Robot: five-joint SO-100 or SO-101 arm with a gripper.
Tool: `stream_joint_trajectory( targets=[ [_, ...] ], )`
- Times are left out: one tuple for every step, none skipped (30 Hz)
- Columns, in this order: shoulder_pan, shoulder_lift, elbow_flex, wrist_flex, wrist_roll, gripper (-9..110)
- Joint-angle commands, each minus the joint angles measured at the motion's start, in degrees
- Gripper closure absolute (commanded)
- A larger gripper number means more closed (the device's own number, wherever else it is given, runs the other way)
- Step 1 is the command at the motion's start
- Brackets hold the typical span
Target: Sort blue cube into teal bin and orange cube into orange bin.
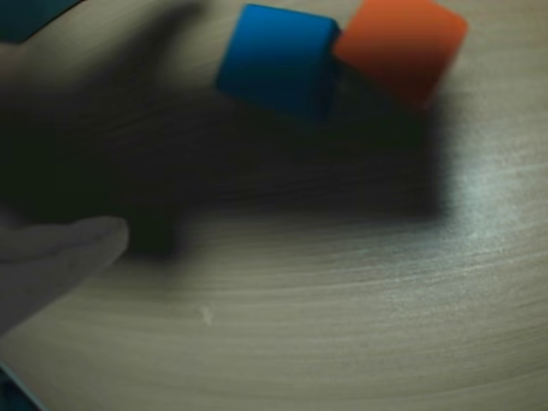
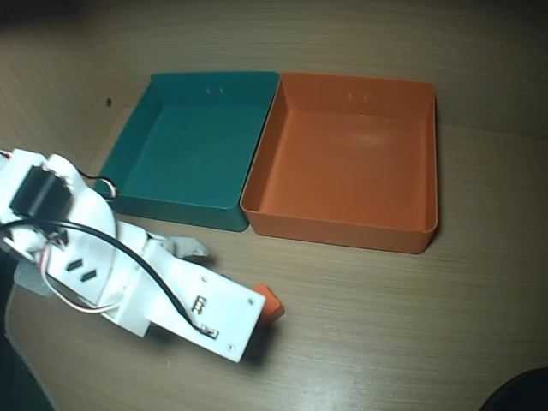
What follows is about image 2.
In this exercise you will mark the teal plastic box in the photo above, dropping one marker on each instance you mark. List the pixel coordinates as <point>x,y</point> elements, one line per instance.
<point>192,158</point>

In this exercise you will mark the white wrist camera mount plate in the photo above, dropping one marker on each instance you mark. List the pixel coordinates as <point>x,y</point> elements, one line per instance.
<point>214,312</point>

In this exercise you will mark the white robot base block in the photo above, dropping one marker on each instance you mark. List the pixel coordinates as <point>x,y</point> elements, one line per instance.
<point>30,280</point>

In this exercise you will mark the orange cube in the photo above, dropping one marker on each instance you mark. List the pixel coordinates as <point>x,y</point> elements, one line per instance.
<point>273,306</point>

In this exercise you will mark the orange plastic box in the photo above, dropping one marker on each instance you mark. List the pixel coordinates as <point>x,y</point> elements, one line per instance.
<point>342,171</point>

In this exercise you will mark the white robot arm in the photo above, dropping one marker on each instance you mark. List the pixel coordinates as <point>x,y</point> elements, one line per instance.
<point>90,205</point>

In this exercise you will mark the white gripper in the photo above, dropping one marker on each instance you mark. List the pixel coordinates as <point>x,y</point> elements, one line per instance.
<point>166,253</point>

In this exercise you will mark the dark round object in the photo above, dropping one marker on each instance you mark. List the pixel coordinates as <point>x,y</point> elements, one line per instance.
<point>522,394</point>

